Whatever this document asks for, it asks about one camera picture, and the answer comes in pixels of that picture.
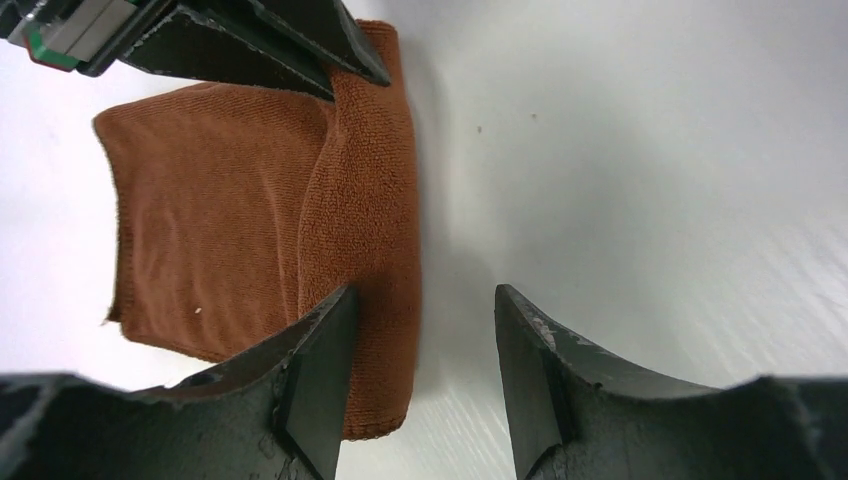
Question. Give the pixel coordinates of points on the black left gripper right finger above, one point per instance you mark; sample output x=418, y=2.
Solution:
x=577, y=411

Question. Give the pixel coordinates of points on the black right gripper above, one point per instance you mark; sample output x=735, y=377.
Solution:
x=188, y=42

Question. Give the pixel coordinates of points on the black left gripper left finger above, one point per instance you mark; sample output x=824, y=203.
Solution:
x=274, y=411

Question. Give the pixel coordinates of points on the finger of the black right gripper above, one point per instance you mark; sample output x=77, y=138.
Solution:
x=326, y=29

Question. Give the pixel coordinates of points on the brown towel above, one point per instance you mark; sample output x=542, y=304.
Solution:
x=239, y=209

